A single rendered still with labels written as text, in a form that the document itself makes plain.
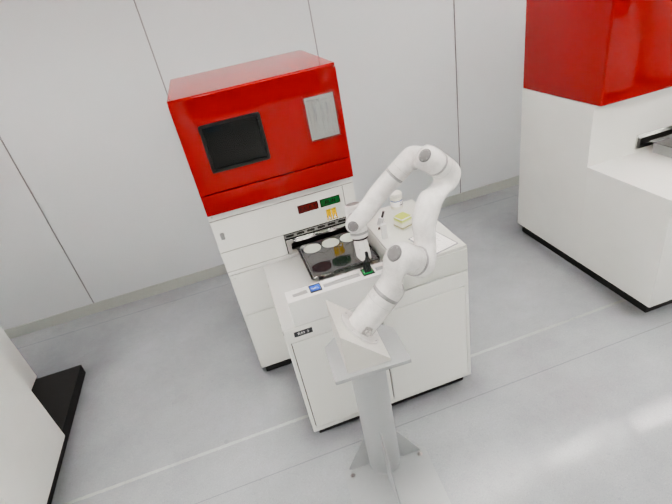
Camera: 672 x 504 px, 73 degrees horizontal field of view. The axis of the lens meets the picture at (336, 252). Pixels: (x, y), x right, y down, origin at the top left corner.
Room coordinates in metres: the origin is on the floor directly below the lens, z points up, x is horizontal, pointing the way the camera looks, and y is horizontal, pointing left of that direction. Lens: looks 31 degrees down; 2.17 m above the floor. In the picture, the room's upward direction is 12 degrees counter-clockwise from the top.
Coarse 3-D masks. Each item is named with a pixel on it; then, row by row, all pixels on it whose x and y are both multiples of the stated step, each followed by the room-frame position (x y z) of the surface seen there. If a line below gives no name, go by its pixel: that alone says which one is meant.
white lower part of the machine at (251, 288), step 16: (256, 272) 2.26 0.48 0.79; (240, 288) 2.24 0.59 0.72; (256, 288) 2.26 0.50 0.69; (240, 304) 2.24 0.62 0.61; (256, 304) 2.25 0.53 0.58; (272, 304) 2.27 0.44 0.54; (256, 320) 2.25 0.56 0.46; (272, 320) 2.26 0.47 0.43; (256, 336) 2.24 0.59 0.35; (272, 336) 2.26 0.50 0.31; (256, 352) 2.24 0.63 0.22; (272, 352) 2.25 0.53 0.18; (288, 352) 2.27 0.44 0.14; (272, 368) 2.28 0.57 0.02
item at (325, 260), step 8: (320, 240) 2.29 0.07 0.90; (328, 248) 2.18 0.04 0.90; (336, 248) 2.17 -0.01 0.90; (344, 248) 2.15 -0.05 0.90; (352, 248) 2.13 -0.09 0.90; (304, 256) 2.15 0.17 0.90; (312, 256) 2.13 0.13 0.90; (320, 256) 2.12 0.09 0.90; (328, 256) 2.10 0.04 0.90; (336, 256) 2.08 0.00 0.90; (344, 256) 2.07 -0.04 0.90; (352, 256) 2.05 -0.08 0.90; (312, 264) 2.05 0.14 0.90; (320, 264) 2.04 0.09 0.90; (328, 264) 2.02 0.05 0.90; (336, 264) 2.01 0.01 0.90; (344, 264) 1.99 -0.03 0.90; (352, 264) 1.97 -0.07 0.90; (312, 272) 1.97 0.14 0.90; (320, 272) 1.96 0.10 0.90
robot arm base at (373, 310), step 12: (372, 288) 1.49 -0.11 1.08; (372, 300) 1.44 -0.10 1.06; (384, 300) 1.42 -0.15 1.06; (348, 312) 1.53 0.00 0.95; (360, 312) 1.45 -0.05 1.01; (372, 312) 1.42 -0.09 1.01; (384, 312) 1.42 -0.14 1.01; (348, 324) 1.43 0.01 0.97; (360, 324) 1.42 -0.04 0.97; (372, 324) 1.41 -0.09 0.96; (360, 336) 1.38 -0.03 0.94; (372, 336) 1.43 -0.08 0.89
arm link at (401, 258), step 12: (396, 252) 1.44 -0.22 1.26; (408, 252) 1.43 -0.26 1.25; (420, 252) 1.46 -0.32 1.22; (384, 264) 1.48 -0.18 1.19; (396, 264) 1.42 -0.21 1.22; (408, 264) 1.41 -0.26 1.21; (420, 264) 1.44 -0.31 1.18; (384, 276) 1.47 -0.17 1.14; (396, 276) 1.42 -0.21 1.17; (384, 288) 1.44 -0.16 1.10; (396, 288) 1.42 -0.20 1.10; (396, 300) 1.43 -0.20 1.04
